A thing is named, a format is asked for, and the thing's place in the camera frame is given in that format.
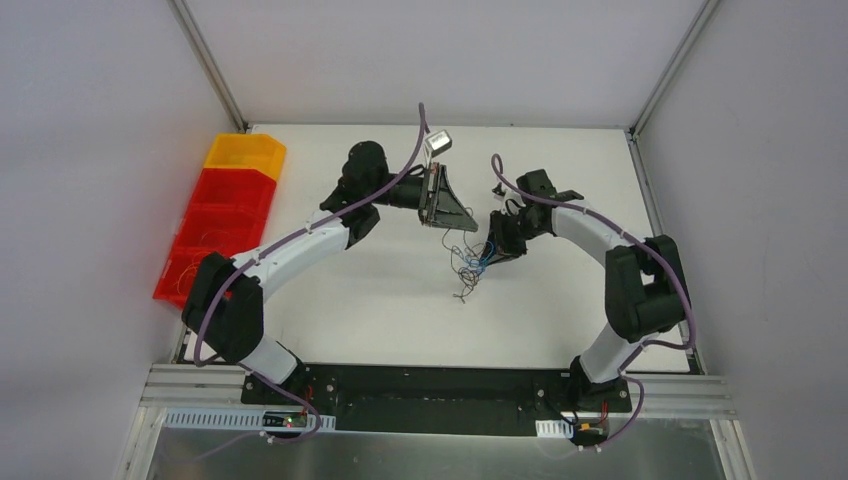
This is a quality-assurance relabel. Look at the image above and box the brown wire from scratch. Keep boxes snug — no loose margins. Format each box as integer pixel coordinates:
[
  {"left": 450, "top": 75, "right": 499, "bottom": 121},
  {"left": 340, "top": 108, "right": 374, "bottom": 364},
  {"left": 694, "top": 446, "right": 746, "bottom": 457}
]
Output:
[{"left": 442, "top": 228, "right": 492, "bottom": 305}]

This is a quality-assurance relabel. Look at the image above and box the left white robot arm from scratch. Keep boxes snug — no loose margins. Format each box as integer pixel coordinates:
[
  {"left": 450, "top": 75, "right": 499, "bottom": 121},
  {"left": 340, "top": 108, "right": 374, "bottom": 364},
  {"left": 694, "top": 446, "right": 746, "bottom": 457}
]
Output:
[{"left": 181, "top": 141, "right": 479, "bottom": 405}]

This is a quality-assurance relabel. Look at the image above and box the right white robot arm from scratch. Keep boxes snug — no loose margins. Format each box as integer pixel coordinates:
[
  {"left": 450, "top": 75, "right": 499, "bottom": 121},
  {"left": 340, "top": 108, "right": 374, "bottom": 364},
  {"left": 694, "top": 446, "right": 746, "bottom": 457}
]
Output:
[{"left": 483, "top": 169, "right": 690, "bottom": 410}]

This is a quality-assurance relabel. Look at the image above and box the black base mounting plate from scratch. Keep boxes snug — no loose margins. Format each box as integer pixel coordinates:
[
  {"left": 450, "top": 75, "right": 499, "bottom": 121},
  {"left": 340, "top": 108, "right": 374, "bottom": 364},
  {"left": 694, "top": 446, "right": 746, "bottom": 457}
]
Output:
[{"left": 283, "top": 363, "right": 632, "bottom": 436}]

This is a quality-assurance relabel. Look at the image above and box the red plastic bin far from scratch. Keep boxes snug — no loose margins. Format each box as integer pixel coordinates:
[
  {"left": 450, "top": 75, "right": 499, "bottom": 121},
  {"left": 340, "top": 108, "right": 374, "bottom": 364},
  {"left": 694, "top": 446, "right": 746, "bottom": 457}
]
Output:
[{"left": 189, "top": 168, "right": 277, "bottom": 214}]

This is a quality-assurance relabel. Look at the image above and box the red plastic bin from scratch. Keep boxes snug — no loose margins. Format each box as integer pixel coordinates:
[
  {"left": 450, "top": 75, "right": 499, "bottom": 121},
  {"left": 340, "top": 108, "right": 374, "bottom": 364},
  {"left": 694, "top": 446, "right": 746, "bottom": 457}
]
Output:
[
  {"left": 189, "top": 168, "right": 277, "bottom": 214},
  {"left": 172, "top": 207, "right": 266, "bottom": 256},
  {"left": 152, "top": 246, "right": 218, "bottom": 310}
]

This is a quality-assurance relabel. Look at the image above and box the yellow plastic bin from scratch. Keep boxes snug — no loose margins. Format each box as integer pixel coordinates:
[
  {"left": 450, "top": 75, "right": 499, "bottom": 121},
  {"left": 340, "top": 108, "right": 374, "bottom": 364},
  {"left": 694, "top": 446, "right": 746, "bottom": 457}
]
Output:
[{"left": 203, "top": 133, "right": 287, "bottom": 181}]

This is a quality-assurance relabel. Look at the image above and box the red plastic bin middle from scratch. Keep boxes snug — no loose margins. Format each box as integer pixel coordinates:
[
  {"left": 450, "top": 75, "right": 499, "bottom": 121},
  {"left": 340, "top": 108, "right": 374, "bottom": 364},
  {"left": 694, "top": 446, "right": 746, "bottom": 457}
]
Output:
[{"left": 172, "top": 207, "right": 266, "bottom": 256}]

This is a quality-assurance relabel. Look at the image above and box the red plastic bin near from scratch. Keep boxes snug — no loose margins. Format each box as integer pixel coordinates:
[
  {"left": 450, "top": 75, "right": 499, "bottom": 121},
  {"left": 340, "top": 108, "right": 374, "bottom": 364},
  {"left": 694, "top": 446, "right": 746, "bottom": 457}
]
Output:
[{"left": 152, "top": 246, "right": 218, "bottom": 310}]

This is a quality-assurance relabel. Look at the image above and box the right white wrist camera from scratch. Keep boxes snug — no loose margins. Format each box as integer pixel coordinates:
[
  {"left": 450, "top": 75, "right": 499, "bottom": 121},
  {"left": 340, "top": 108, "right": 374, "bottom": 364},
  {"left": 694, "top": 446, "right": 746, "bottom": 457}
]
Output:
[{"left": 492, "top": 183, "right": 506, "bottom": 198}]

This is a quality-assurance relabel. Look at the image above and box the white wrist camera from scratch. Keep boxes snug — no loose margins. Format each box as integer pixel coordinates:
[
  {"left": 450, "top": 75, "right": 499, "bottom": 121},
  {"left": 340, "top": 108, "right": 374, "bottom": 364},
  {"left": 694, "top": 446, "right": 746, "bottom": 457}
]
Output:
[
  {"left": 492, "top": 183, "right": 506, "bottom": 198},
  {"left": 424, "top": 130, "right": 453, "bottom": 160}
]

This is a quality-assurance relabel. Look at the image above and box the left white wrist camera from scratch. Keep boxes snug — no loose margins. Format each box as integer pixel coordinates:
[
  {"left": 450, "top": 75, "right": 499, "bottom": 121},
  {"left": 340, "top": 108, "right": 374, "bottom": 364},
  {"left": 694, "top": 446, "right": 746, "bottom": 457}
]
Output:
[{"left": 424, "top": 130, "right": 453, "bottom": 160}]

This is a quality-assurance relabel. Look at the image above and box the right slotted cable duct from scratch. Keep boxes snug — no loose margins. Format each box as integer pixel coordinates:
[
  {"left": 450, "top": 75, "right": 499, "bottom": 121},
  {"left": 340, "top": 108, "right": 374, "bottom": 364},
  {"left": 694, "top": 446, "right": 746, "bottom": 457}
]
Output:
[{"left": 535, "top": 419, "right": 574, "bottom": 439}]

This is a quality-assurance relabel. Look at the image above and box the slotted cable duct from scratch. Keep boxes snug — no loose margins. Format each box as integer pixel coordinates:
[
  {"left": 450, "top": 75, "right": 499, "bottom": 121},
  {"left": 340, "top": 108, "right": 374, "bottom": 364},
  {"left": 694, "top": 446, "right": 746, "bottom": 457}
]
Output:
[
  {"left": 535, "top": 419, "right": 574, "bottom": 439},
  {"left": 163, "top": 408, "right": 317, "bottom": 434}
]

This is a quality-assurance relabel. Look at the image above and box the aluminium frame rail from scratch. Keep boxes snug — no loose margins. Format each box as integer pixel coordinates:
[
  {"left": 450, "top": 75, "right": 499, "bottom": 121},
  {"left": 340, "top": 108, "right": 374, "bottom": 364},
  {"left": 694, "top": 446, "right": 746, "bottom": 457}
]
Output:
[{"left": 139, "top": 364, "right": 738, "bottom": 420}]

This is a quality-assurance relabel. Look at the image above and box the left slotted cable duct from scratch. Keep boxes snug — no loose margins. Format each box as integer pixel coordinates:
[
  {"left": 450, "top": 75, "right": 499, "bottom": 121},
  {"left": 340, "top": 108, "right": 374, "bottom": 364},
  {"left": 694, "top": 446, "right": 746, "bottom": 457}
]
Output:
[{"left": 163, "top": 408, "right": 317, "bottom": 434}]

